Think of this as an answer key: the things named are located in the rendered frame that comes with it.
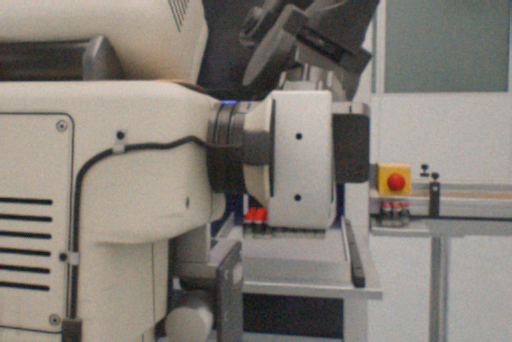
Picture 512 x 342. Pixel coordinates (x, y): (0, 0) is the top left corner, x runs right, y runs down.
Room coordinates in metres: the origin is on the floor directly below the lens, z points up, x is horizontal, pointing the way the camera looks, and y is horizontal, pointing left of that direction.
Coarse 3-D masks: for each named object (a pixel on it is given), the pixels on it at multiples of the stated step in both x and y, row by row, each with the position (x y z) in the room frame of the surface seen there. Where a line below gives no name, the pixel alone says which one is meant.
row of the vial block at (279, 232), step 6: (246, 216) 1.26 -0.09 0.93; (252, 216) 1.26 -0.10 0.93; (258, 216) 1.26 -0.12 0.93; (264, 216) 1.26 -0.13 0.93; (252, 222) 1.26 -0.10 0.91; (276, 228) 1.25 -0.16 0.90; (282, 228) 1.25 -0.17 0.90; (288, 228) 1.24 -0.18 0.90; (294, 228) 1.24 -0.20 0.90; (300, 228) 1.23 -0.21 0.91; (276, 234) 1.25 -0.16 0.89; (282, 234) 1.25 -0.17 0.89; (288, 234) 1.24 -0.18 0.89; (294, 234) 1.24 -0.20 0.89; (300, 234) 1.23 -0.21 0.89; (306, 234) 1.23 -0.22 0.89; (312, 234) 1.23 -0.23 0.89; (318, 234) 1.23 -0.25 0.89; (324, 234) 1.23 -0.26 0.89
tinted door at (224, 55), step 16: (208, 0) 1.40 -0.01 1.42; (224, 0) 1.40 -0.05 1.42; (240, 0) 1.39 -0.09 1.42; (256, 0) 1.38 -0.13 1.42; (208, 16) 1.40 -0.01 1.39; (224, 16) 1.40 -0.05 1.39; (240, 16) 1.39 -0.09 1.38; (208, 32) 1.40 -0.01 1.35; (224, 32) 1.40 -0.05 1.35; (240, 32) 1.39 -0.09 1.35; (208, 48) 1.40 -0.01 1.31; (224, 48) 1.40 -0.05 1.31; (240, 48) 1.39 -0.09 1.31; (208, 64) 1.41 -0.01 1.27; (224, 64) 1.40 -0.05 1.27; (240, 64) 1.39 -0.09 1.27; (208, 80) 1.41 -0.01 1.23; (224, 80) 1.40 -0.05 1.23; (240, 80) 1.39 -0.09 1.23
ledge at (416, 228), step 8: (376, 224) 1.36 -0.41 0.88; (408, 224) 1.36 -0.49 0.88; (416, 224) 1.35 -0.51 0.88; (376, 232) 1.32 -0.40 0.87; (384, 232) 1.32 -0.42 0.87; (392, 232) 1.31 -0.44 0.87; (400, 232) 1.31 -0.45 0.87; (408, 232) 1.31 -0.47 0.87; (416, 232) 1.30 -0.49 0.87; (424, 232) 1.30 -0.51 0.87
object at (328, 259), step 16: (224, 224) 1.24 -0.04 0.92; (240, 240) 1.23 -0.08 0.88; (256, 240) 1.23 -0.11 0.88; (272, 240) 1.23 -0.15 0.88; (288, 240) 1.22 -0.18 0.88; (304, 240) 1.22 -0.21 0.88; (320, 240) 1.22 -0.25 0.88; (336, 240) 1.22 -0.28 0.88; (256, 256) 1.01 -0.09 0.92; (272, 256) 1.11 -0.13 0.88; (288, 256) 1.11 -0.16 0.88; (304, 256) 1.11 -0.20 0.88; (320, 256) 1.11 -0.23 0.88; (336, 256) 1.11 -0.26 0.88; (256, 272) 1.01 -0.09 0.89; (272, 272) 1.00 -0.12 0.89; (288, 272) 1.00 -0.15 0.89; (304, 272) 0.99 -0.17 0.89; (320, 272) 0.98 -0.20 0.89; (336, 272) 0.98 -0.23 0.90
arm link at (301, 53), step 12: (300, 36) 0.61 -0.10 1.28; (300, 48) 0.57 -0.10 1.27; (312, 48) 0.60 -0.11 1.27; (288, 60) 0.58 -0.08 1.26; (300, 60) 0.56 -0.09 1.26; (312, 60) 0.57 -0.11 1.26; (324, 60) 0.58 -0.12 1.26; (336, 60) 0.61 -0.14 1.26; (336, 72) 0.57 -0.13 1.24; (276, 84) 0.58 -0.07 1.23; (264, 96) 0.61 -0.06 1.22
